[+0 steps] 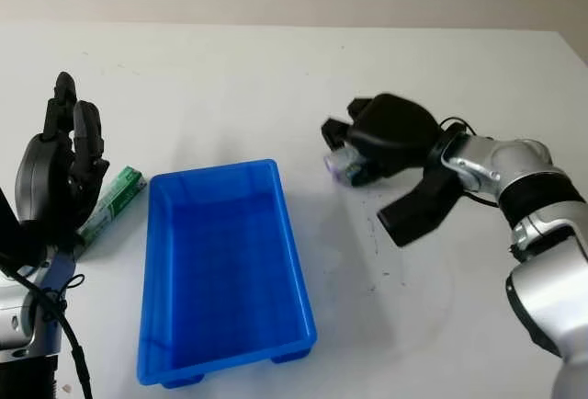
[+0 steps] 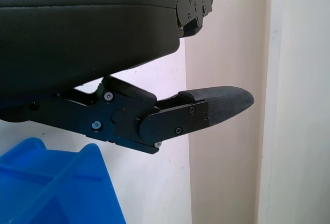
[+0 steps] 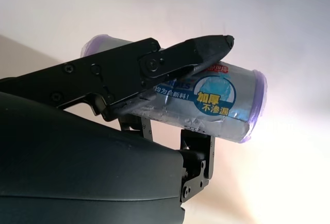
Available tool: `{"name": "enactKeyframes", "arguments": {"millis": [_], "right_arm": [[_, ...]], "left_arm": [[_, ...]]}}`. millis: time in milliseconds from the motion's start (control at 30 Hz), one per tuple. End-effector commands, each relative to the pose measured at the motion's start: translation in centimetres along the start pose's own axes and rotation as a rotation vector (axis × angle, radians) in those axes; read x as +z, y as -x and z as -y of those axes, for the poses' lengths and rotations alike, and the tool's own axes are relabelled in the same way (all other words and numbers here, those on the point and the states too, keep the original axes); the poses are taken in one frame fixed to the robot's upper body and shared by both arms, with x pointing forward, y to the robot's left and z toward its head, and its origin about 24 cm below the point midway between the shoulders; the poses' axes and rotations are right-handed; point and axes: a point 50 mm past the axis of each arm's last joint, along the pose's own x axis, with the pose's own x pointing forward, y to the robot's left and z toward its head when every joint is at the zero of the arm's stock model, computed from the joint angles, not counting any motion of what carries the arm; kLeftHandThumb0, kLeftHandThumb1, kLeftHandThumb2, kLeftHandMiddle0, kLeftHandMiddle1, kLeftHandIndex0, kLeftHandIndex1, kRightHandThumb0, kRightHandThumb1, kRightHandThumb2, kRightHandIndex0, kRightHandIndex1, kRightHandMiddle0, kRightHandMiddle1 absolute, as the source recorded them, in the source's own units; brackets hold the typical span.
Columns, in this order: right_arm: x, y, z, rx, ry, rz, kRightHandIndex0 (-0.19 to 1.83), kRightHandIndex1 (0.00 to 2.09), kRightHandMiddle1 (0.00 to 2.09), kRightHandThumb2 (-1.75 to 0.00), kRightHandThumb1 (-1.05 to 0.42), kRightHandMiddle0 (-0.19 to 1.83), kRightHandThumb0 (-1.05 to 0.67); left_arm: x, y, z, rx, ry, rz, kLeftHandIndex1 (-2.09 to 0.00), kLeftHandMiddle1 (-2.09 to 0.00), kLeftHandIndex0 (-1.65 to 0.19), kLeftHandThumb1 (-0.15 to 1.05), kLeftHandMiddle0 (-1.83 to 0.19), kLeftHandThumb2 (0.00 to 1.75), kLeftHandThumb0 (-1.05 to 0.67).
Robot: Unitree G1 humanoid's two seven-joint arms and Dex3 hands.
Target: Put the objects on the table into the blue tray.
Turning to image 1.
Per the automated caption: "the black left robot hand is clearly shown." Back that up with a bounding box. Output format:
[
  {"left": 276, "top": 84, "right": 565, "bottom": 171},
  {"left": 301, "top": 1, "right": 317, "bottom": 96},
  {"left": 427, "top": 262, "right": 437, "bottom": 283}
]
[{"left": 14, "top": 71, "right": 111, "bottom": 254}]

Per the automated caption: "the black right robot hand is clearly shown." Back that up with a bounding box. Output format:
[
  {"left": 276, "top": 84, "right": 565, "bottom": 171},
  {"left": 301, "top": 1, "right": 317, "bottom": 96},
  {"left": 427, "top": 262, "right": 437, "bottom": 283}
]
[{"left": 320, "top": 92, "right": 446, "bottom": 185}]

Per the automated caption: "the purple bag roll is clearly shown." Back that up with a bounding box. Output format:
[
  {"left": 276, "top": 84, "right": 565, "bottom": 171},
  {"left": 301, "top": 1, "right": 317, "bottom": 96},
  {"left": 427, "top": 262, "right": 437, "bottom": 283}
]
[{"left": 322, "top": 143, "right": 369, "bottom": 187}]

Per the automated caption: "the green toothpaste box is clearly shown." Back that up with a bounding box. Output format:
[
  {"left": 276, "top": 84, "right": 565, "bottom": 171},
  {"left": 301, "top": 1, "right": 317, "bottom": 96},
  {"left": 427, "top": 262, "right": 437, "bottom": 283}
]
[{"left": 74, "top": 165, "right": 149, "bottom": 250}]

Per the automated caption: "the blue plastic tray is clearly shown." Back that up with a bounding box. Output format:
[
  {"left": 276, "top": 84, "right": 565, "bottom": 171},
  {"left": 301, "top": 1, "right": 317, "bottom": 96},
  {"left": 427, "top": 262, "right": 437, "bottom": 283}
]
[{"left": 135, "top": 157, "right": 319, "bottom": 390}]

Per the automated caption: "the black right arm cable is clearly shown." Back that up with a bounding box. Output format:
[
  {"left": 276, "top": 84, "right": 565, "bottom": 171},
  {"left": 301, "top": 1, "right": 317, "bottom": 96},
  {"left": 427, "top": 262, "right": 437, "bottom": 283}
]
[{"left": 437, "top": 116, "right": 502, "bottom": 210}]

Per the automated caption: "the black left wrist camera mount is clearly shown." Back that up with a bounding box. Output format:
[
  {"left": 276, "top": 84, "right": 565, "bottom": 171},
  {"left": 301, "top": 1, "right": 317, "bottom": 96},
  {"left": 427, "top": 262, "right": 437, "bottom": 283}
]
[{"left": 0, "top": 184, "right": 52, "bottom": 277}]

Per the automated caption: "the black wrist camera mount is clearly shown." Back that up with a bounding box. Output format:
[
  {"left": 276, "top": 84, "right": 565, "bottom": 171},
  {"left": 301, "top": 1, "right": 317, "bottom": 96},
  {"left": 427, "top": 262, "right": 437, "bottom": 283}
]
[
  {"left": 377, "top": 158, "right": 466, "bottom": 248},
  {"left": 0, "top": 184, "right": 52, "bottom": 277}
]

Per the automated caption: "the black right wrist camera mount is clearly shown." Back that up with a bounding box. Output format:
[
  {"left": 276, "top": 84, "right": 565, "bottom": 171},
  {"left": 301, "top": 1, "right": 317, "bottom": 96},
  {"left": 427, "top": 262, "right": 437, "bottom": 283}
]
[{"left": 377, "top": 158, "right": 466, "bottom": 248}]

